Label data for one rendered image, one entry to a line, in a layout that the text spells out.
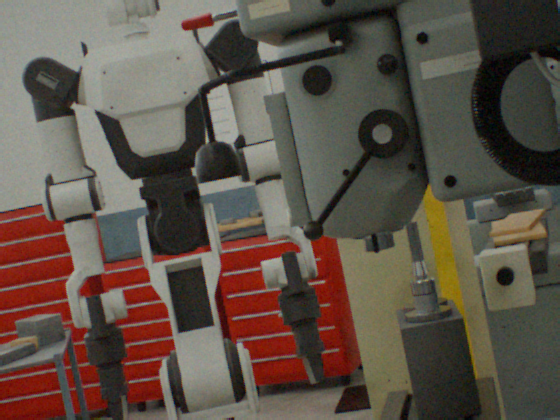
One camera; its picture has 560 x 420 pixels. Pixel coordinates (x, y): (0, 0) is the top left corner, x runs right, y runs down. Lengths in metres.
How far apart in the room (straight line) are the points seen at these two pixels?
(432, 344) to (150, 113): 0.81
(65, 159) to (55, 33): 9.18
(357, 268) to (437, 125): 1.93
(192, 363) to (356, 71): 0.95
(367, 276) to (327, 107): 1.90
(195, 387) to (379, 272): 1.26
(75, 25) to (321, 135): 9.99
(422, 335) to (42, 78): 1.02
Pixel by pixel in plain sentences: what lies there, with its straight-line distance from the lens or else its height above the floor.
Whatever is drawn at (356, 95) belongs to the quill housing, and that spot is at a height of 1.52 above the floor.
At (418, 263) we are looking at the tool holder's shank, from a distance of 1.99.
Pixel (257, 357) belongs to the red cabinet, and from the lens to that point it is 6.44.
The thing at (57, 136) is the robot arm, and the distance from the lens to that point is 2.37.
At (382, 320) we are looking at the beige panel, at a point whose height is 0.86.
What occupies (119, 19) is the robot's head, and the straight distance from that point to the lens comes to 2.38.
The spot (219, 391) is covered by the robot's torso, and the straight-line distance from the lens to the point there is 2.25.
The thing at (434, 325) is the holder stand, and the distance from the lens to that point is 1.96.
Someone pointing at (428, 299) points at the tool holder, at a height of 1.13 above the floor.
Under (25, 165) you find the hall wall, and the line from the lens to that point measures 11.67.
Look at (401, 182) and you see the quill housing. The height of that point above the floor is 1.38.
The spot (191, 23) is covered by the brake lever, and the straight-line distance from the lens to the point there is 1.76.
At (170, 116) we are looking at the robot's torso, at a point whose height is 1.59.
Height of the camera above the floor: 1.46
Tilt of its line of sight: 3 degrees down
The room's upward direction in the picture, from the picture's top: 12 degrees counter-clockwise
